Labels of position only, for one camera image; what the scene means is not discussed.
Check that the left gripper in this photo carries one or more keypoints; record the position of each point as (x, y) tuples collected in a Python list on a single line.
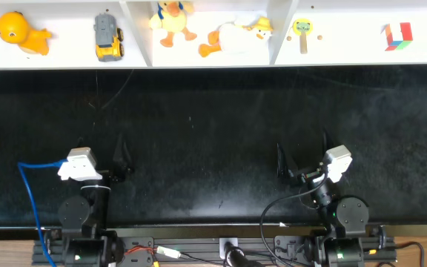
[(108, 177)]

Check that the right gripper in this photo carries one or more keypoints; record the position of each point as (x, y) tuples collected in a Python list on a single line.
[(308, 175)]

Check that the grey and yellow toy truck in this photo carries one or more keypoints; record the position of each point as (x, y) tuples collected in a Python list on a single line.
[(106, 37)]

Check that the yellow wooden rattle drum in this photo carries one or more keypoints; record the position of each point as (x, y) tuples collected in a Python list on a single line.
[(302, 29)]

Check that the many-coloured puzzle cube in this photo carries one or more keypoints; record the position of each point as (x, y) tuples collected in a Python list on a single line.
[(397, 37)]

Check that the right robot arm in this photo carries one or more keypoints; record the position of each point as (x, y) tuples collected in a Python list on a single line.
[(350, 215)]

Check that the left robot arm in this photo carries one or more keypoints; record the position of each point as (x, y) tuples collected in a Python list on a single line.
[(87, 222)]

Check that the white shelf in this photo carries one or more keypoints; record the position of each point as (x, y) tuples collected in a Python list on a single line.
[(347, 52)]

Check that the white plush duck with hat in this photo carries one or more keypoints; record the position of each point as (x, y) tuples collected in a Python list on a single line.
[(235, 39)]

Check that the yellow plush duck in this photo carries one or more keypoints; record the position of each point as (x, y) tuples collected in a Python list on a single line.
[(173, 20)]

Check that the yellow rubber duck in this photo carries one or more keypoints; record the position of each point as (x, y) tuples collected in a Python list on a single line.
[(15, 27)]

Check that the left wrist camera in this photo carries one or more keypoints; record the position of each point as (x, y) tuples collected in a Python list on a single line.
[(80, 165)]

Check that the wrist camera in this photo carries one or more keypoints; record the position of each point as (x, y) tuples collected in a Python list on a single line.
[(80, 165), (337, 159)]

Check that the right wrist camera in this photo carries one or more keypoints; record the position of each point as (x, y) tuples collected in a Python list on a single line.
[(337, 159)]

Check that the mounting rail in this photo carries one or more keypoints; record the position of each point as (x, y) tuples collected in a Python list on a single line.
[(206, 252)]

